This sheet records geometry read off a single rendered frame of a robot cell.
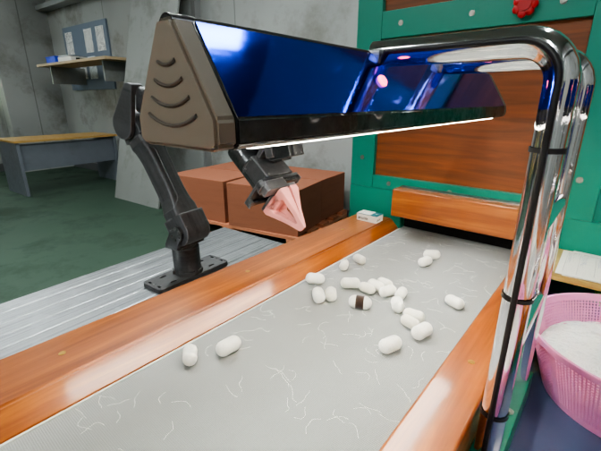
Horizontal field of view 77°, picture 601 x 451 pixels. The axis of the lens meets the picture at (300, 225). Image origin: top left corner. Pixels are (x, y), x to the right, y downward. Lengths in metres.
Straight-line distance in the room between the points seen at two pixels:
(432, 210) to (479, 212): 0.10
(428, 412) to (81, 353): 0.42
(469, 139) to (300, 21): 2.86
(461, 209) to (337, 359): 0.50
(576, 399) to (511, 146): 0.53
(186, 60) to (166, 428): 0.37
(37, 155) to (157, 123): 5.22
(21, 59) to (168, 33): 7.17
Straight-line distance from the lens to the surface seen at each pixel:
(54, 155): 5.53
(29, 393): 0.54
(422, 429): 0.43
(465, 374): 0.51
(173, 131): 0.24
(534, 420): 0.63
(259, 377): 0.51
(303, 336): 0.57
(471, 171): 0.97
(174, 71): 0.23
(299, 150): 0.64
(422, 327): 0.58
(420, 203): 0.94
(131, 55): 4.88
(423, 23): 1.00
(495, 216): 0.90
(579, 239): 0.95
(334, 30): 3.47
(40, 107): 7.42
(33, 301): 0.98
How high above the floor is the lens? 1.07
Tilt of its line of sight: 18 degrees down
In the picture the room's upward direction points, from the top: straight up
